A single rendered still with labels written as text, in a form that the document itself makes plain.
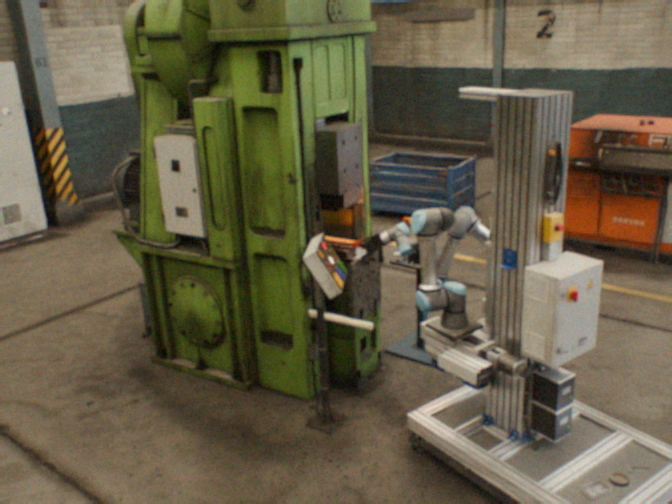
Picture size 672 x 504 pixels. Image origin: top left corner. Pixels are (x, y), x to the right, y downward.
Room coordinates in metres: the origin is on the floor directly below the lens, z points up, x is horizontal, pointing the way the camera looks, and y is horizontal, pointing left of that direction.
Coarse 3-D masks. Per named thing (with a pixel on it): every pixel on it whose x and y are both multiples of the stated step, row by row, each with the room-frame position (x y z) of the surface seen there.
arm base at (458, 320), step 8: (448, 312) 3.20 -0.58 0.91; (456, 312) 3.18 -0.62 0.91; (464, 312) 3.21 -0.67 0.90; (440, 320) 3.25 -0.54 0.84; (448, 320) 3.19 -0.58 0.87; (456, 320) 3.18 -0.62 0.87; (464, 320) 3.19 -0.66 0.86; (448, 328) 3.18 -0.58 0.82; (456, 328) 3.17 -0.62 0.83; (464, 328) 3.18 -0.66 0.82
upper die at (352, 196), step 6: (348, 192) 4.08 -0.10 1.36; (354, 192) 4.15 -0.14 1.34; (324, 198) 4.11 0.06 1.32; (330, 198) 4.09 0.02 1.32; (336, 198) 4.07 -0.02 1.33; (342, 198) 4.04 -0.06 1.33; (348, 198) 4.08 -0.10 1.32; (354, 198) 4.14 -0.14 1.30; (324, 204) 4.12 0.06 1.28; (330, 204) 4.09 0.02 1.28; (336, 204) 4.07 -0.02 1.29; (342, 204) 4.04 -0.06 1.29; (348, 204) 4.08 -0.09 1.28
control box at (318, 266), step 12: (312, 240) 3.73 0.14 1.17; (324, 240) 3.71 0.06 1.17; (312, 252) 3.45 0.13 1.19; (324, 252) 3.58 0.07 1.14; (312, 264) 3.43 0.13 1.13; (324, 264) 3.45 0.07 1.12; (336, 264) 3.63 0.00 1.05; (324, 276) 3.43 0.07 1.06; (324, 288) 3.43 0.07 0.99; (336, 288) 3.42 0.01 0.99
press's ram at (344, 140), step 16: (320, 128) 4.12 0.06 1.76; (336, 128) 4.09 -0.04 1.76; (352, 128) 4.15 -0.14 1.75; (320, 144) 4.06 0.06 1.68; (336, 144) 4.00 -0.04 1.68; (352, 144) 4.15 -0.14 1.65; (320, 160) 4.06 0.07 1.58; (336, 160) 4.00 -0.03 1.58; (352, 160) 4.14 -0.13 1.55; (320, 176) 4.07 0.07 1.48; (336, 176) 4.00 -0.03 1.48; (352, 176) 4.13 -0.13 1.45; (320, 192) 4.07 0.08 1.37; (336, 192) 4.01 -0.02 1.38
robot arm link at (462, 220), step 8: (456, 216) 3.67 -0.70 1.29; (464, 216) 3.66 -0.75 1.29; (456, 224) 3.63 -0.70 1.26; (464, 224) 3.63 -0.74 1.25; (448, 232) 3.65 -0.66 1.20; (456, 232) 3.61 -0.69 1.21; (464, 232) 3.62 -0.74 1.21; (448, 240) 3.64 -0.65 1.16; (456, 240) 3.62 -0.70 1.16; (448, 248) 3.64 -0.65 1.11; (456, 248) 3.64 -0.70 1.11; (440, 256) 3.67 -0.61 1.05; (448, 256) 3.64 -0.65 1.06; (440, 264) 3.66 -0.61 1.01; (448, 264) 3.65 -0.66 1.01; (440, 272) 3.65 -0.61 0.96; (440, 280) 3.65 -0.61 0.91
